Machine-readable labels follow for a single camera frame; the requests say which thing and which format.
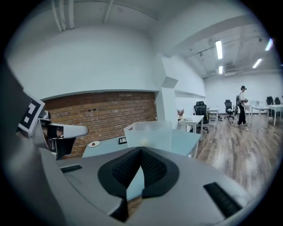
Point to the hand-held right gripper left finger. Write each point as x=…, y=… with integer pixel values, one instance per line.
x=120, y=174

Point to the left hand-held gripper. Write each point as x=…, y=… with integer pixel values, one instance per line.
x=33, y=110

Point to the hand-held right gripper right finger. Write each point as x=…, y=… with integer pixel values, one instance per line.
x=157, y=174

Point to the translucent white plastic basket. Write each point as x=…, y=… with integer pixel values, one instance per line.
x=148, y=134

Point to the vase of dried flowers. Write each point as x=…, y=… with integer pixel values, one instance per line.
x=180, y=113

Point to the small white plate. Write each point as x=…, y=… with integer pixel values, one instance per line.
x=94, y=144

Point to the black power socket panel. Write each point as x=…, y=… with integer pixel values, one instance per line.
x=122, y=140

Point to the white office desk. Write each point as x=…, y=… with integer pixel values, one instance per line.
x=213, y=113
x=276, y=110
x=261, y=108
x=192, y=122

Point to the black mesh office chair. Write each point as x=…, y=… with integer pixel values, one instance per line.
x=269, y=100
x=201, y=114
x=277, y=100
x=229, y=108

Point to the long ceiling light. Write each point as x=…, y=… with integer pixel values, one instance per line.
x=257, y=63
x=219, y=49
x=220, y=69
x=269, y=44

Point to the ceiling air conditioner unit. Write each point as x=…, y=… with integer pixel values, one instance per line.
x=230, y=72

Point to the white ceiling pipes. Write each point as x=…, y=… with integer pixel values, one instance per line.
x=63, y=14

